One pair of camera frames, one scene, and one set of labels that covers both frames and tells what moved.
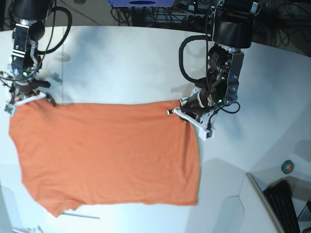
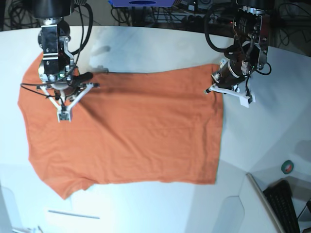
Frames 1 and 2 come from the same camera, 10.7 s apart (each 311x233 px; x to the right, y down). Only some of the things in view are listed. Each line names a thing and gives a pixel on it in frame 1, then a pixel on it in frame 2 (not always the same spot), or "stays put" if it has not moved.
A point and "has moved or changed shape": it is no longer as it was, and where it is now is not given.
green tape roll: x=287 y=166 stays put
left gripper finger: x=41 y=95 → x=45 y=90
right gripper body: x=198 y=102 → x=230 y=74
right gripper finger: x=197 y=123 → x=215 y=88
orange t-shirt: x=141 y=153 has moved or changed shape
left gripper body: x=26 y=87 → x=68 y=87
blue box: x=142 y=3 stays put
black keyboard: x=279 y=194 stays put
